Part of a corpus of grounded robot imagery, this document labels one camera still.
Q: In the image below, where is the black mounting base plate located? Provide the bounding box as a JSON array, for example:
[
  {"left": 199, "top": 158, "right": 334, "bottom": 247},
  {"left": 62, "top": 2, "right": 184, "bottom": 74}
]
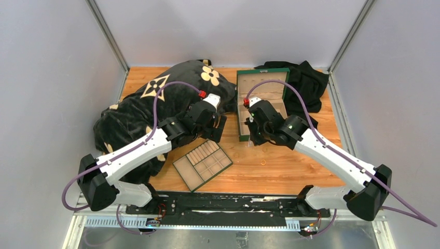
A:
[{"left": 125, "top": 191, "right": 331, "bottom": 227}]

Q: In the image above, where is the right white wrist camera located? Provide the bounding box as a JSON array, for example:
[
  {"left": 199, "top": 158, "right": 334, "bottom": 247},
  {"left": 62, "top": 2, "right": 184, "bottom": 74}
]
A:
[{"left": 243, "top": 97, "right": 261, "bottom": 108}]

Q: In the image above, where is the black blanket with beige flowers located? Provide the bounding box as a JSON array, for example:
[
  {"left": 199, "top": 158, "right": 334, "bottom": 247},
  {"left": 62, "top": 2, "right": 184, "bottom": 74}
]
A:
[{"left": 93, "top": 60, "right": 238, "bottom": 186}]

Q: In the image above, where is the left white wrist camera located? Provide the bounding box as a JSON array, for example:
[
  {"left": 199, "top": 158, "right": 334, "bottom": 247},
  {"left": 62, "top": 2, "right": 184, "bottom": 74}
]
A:
[{"left": 199, "top": 91, "right": 221, "bottom": 110}]

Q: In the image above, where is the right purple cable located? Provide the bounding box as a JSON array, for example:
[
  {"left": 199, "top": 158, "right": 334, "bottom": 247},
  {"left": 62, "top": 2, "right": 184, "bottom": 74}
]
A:
[{"left": 245, "top": 79, "right": 438, "bottom": 228}]

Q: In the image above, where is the green jewelry box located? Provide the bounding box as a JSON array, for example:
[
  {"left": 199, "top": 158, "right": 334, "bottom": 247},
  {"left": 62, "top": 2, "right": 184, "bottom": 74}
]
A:
[{"left": 237, "top": 68, "right": 290, "bottom": 142}]

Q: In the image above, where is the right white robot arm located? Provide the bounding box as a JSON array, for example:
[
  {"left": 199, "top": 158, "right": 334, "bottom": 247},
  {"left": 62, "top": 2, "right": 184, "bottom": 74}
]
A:
[{"left": 244, "top": 97, "right": 392, "bottom": 221}]

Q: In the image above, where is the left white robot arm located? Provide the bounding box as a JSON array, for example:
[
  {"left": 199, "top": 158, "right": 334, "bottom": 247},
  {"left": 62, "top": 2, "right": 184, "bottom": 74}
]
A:
[{"left": 75, "top": 101, "right": 227, "bottom": 214}]

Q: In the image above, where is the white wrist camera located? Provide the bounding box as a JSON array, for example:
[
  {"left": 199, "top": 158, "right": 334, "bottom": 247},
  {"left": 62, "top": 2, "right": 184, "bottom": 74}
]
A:
[
  {"left": 243, "top": 97, "right": 261, "bottom": 108},
  {"left": 199, "top": 91, "right": 221, "bottom": 110}
]

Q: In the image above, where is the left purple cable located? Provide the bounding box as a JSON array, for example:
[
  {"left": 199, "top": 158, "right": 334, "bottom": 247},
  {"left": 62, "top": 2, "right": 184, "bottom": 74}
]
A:
[{"left": 61, "top": 81, "right": 203, "bottom": 212}]

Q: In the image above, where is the green jewelry tray insert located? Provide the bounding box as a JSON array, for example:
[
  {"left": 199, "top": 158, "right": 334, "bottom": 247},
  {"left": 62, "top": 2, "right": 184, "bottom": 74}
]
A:
[{"left": 173, "top": 140, "right": 233, "bottom": 192}]

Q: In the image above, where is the purple cable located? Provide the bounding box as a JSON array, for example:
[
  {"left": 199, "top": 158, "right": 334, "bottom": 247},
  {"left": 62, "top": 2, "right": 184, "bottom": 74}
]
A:
[
  {"left": 61, "top": 81, "right": 203, "bottom": 212},
  {"left": 245, "top": 79, "right": 438, "bottom": 228}
]

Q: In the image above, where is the black cloth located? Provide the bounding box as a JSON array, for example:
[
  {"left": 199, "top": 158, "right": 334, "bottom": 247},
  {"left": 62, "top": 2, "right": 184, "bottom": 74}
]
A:
[{"left": 255, "top": 61, "right": 329, "bottom": 120}]

